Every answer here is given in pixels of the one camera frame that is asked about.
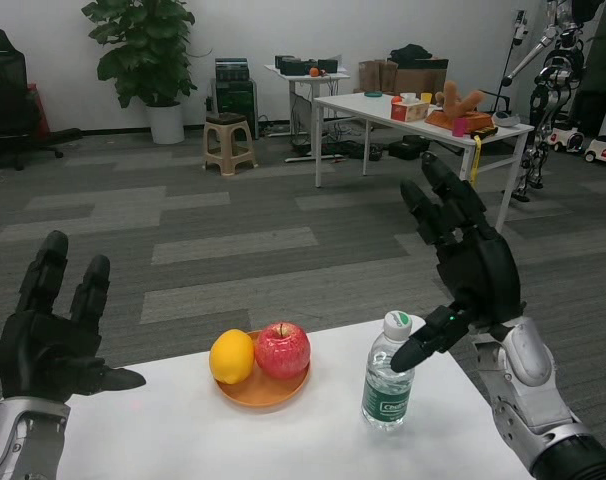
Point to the small white toy car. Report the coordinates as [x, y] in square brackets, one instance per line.
[568, 140]

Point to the black floor box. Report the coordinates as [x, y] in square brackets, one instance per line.
[408, 147]

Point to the brown cardboard box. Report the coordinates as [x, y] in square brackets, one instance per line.
[420, 80]

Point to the clear plastic water bottle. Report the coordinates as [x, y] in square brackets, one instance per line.
[385, 400]

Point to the teal round lid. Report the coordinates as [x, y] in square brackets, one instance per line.
[373, 94]

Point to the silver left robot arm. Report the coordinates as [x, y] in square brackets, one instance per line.
[18, 440]

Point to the black striped device stack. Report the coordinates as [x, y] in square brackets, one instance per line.
[231, 69]

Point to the black floor power equipment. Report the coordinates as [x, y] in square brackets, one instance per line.
[355, 151]

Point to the black bag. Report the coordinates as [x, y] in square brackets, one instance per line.
[413, 52]

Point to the brown paper bags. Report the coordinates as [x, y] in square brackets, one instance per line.
[375, 77]

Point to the large white toy car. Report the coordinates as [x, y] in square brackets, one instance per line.
[605, 155]

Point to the red tissue box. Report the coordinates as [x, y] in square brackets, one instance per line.
[409, 111]

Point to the white grey bowl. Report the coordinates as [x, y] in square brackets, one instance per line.
[507, 120]

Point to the black computer tower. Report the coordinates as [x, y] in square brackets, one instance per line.
[238, 105]

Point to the black office chair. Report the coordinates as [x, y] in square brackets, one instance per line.
[5, 95]

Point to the silver humanoid robot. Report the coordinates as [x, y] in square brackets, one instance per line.
[553, 85]

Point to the white table with legs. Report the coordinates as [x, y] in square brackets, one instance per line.
[353, 105]

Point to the pink cup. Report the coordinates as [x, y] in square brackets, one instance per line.
[459, 127]

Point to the black boxes group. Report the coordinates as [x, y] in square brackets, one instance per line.
[293, 65]

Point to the black speaker box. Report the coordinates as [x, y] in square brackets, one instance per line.
[328, 67]

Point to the orange flat box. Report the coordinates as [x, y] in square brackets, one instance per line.
[475, 121]

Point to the yellow cup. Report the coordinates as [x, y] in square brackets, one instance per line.
[427, 98]

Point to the dark green tall plant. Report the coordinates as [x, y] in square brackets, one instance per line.
[605, 50]

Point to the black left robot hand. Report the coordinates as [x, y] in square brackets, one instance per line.
[38, 350]

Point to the beige plastic stool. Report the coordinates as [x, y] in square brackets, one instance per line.
[228, 125]

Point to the red apple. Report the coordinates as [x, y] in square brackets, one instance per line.
[283, 352]

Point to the orange round plate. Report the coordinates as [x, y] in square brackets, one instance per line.
[268, 397]

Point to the yellow tape measure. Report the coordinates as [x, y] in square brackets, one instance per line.
[476, 160]

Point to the yellow lemon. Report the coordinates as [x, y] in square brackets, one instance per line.
[230, 357]

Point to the green leafy potted plant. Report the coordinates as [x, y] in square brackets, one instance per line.
[143, 50]

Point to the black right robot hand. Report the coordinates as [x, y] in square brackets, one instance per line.
[483, 275]

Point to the white standing desk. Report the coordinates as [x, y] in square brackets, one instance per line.
[303, 77]

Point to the brown plush toy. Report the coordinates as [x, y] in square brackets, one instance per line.
[453, 100]

